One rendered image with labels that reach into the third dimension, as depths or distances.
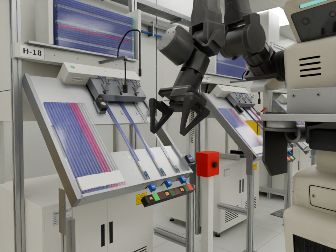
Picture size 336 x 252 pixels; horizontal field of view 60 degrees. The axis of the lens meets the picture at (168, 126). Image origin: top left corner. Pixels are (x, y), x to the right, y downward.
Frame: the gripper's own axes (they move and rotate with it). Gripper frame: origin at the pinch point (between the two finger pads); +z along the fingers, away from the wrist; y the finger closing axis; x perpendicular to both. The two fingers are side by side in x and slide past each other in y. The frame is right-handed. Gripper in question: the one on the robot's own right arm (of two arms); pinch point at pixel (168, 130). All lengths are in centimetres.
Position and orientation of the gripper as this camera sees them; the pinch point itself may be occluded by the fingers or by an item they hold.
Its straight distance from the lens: 63.3
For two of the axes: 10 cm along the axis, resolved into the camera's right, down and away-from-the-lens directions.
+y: 6.6, 0.2, -7.5
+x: 6.5, 4.8, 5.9
